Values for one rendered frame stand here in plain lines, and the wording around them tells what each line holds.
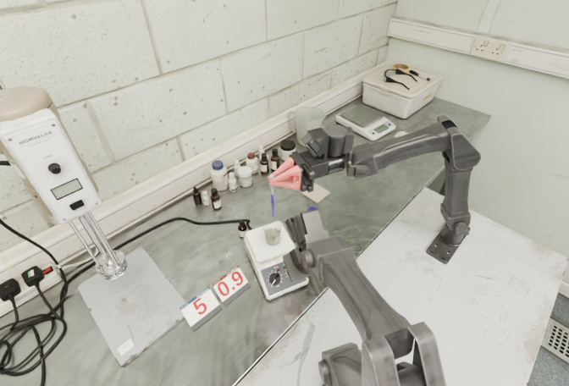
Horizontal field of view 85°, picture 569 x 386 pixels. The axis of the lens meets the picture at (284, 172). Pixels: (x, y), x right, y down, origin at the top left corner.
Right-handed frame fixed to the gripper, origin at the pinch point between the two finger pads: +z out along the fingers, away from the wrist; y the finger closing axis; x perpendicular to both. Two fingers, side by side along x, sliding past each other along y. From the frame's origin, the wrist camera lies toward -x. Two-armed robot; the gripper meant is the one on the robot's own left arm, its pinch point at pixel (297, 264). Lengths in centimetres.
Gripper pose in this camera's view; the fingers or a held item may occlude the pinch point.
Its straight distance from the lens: 86.7
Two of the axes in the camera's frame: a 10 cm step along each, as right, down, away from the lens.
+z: -2.1, 3.6, 9.1
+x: 3.5, 9.0, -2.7
